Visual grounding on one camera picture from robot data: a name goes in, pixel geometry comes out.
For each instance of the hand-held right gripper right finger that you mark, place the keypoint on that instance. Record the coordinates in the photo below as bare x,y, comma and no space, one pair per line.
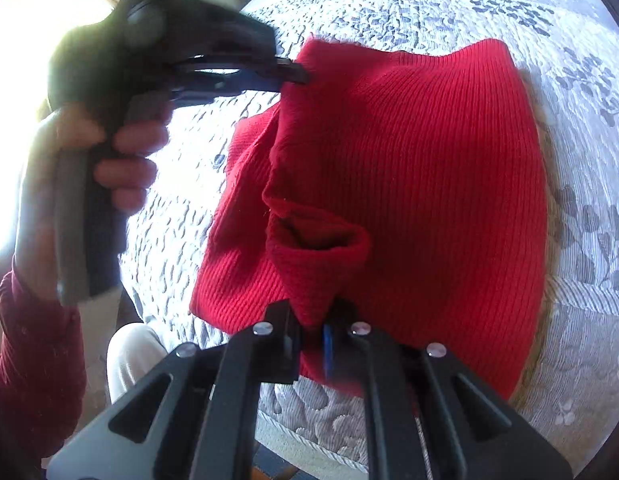
329,350

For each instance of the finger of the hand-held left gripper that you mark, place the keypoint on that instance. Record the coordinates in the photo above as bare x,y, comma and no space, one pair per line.
224,87
269,66

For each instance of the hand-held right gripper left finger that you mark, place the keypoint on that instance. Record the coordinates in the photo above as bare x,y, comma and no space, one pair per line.
282,355

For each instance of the red knit sweater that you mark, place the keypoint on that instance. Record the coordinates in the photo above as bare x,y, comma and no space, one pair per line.
414,185

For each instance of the person's left forearm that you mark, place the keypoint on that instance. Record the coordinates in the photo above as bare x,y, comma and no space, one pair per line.
34,370

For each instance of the person's left hand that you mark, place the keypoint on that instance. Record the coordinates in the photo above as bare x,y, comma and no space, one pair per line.
132,145

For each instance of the person's white pants leg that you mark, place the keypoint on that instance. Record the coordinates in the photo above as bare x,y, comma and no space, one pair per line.
134,360

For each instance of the grey floral quilted bedspread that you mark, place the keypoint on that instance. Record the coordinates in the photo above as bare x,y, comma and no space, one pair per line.
589,185

